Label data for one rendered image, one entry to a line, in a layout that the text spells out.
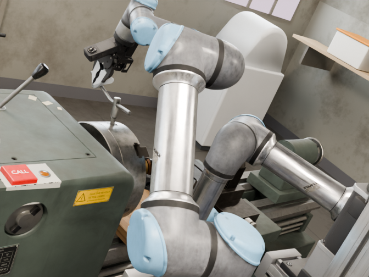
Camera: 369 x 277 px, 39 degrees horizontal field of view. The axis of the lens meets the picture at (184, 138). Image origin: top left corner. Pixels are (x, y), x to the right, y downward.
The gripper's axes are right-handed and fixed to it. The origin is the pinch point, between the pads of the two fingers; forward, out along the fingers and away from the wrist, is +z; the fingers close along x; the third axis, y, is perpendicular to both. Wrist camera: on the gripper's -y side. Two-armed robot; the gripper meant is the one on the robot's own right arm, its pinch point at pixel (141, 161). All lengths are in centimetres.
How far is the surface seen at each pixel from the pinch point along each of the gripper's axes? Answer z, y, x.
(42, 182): -29, -61, 18
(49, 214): -29, -56, 8
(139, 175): -17.1, -17.8, 7.4
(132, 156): -13.5, -19.8, 11.9
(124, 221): -7.9, -5.4, -19.6
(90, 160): -22, -43, 17
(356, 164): 75, 408, -81
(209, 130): 157, 250, -85
